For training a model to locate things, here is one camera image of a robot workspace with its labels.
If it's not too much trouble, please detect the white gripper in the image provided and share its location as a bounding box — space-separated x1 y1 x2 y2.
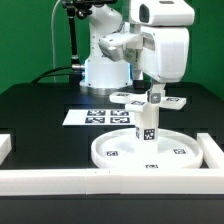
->
99 0 195 104

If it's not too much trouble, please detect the white cross-shaped table base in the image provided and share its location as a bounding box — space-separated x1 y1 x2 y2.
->
109 92 186 113

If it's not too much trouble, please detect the white round table top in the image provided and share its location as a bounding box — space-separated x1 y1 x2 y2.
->
91 128 203 169

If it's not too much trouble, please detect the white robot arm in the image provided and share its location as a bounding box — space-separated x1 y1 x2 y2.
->
99 0 195 84

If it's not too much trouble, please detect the white marker sheet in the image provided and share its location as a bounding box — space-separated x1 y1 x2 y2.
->
63 109 135 126

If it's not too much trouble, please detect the white obstacle fence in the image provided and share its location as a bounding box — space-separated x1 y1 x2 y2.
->
0 133 224 196

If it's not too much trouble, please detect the white thin cable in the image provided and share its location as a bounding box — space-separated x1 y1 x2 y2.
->
50 0 63 84

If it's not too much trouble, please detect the black cable bundle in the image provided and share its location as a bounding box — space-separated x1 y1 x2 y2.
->
31 65 75 84

